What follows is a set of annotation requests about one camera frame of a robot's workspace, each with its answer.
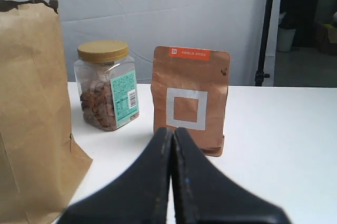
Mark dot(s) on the brown stand-up pouch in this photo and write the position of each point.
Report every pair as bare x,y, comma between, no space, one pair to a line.
189,89

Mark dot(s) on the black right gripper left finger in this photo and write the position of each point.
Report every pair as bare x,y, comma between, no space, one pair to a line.
139,195

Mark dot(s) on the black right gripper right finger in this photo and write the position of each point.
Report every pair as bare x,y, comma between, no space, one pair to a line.
203,194

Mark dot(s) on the white bin in background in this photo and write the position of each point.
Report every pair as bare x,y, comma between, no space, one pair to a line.
285,39

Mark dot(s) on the clear jar gold lid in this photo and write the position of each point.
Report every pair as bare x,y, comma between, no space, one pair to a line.
106,80

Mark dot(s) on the brown paper bag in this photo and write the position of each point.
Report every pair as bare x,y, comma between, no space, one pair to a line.
41,163

